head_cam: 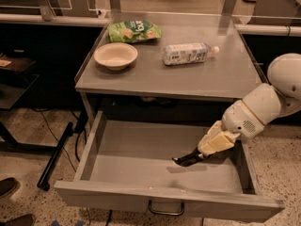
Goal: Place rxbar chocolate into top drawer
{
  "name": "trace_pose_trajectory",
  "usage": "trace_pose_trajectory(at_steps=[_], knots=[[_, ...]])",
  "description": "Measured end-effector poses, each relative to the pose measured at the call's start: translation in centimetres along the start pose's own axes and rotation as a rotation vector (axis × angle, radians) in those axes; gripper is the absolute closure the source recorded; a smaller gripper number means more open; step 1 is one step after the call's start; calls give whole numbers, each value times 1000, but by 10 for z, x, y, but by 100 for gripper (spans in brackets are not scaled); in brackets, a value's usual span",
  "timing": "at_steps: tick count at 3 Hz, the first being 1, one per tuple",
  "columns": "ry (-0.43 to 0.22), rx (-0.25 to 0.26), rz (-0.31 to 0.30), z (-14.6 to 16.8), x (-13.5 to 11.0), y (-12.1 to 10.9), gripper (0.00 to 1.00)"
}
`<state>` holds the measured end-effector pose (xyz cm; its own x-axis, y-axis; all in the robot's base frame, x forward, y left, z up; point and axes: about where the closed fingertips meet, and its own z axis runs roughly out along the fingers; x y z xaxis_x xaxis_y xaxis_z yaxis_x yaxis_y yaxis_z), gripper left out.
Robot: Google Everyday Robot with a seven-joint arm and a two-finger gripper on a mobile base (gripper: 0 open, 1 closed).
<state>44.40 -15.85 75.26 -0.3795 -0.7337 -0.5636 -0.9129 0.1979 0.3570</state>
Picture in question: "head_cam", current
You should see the black metal drawer handle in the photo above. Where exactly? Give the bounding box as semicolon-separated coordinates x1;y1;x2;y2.
148;201;185;217

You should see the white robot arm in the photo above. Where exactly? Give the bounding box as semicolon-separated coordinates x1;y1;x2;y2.
198;53;301;158

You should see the dark shoe lower left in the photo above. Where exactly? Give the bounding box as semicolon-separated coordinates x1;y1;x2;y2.
0;214;35;226

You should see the grey open top drawer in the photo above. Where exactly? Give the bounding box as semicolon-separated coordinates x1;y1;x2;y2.
55;112;284;222

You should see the clear plastic water bottle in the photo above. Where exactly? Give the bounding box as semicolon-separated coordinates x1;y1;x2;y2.
163;42;220;66

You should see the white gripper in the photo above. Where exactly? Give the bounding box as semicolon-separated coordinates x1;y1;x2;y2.
198;100;264;156

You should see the black desk leg base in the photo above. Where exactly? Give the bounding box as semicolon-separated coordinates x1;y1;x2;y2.
37;122;73;191

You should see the grey metal cabinet table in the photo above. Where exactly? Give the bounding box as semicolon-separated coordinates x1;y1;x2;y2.
75;11;264;121

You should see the black side desk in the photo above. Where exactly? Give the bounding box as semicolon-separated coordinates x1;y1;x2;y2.
0;53;38;153

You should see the white paper bowl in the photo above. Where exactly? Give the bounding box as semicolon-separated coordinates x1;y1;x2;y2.
93;42;138;71

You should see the dark shoe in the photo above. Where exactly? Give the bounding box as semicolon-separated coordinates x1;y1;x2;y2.
0;177;19;198
0;214;35;226

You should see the green chip bag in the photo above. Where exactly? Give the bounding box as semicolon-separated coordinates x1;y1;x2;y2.
107;21;162;43

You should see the dark shoe upper left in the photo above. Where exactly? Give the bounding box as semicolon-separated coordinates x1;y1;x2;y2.
0;177;19;198

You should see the black floor cable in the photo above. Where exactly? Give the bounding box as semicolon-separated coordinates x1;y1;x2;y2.
31;107;83;173

